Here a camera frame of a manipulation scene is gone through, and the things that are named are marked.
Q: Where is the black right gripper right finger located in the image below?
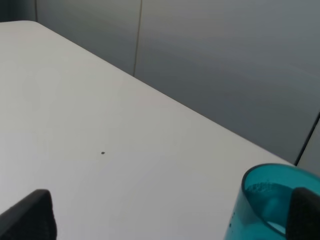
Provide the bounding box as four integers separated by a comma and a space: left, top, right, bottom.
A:
285, 187, 320, 240

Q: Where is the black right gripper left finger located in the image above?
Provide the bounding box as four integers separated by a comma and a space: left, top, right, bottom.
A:
0, 189, 58, 240

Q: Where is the teal translucent plastic cup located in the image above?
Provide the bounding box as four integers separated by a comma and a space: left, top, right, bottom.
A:
224, 163, 320, 240

